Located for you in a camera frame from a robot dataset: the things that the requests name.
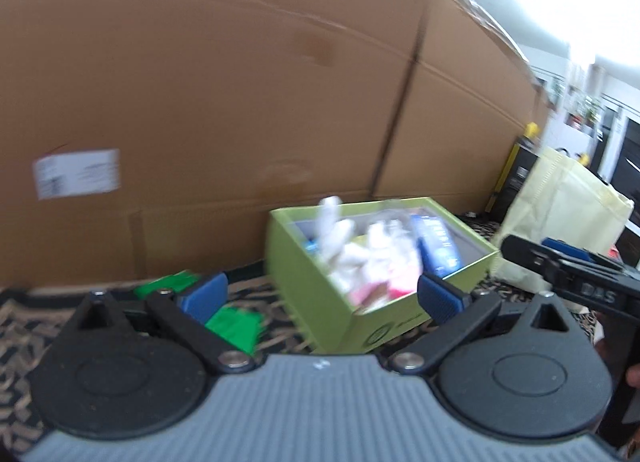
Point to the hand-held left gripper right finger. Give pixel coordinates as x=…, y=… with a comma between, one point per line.
x=440, y=299

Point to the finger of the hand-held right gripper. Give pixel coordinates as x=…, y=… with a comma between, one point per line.
x=565, y=246
x=525, y=252

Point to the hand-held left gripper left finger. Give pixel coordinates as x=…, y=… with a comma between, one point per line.
x=205, y=298

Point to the blue packet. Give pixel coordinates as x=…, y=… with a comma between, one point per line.
x=437, y=242

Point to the white glove with pink cuff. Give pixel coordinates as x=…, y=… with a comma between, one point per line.
x=385, y=257
x=332, y=237

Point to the green box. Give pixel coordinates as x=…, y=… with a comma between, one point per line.
x=320, y=307

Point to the green plastic bag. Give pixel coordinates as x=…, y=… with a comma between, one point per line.
x=235, y=329

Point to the cream tote bag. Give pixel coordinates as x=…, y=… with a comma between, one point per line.
x=565, y=202

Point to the black and yellow case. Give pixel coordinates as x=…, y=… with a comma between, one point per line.
x=515, y=171

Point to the black monitor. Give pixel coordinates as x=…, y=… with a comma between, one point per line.
x=630, y=176

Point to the white shipping label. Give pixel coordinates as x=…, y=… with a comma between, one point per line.
x=77, y=174

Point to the black patterned tablecloth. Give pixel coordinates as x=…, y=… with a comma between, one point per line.
x=25, y=322

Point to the large cardboard box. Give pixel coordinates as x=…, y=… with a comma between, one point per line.
x=225, y=81

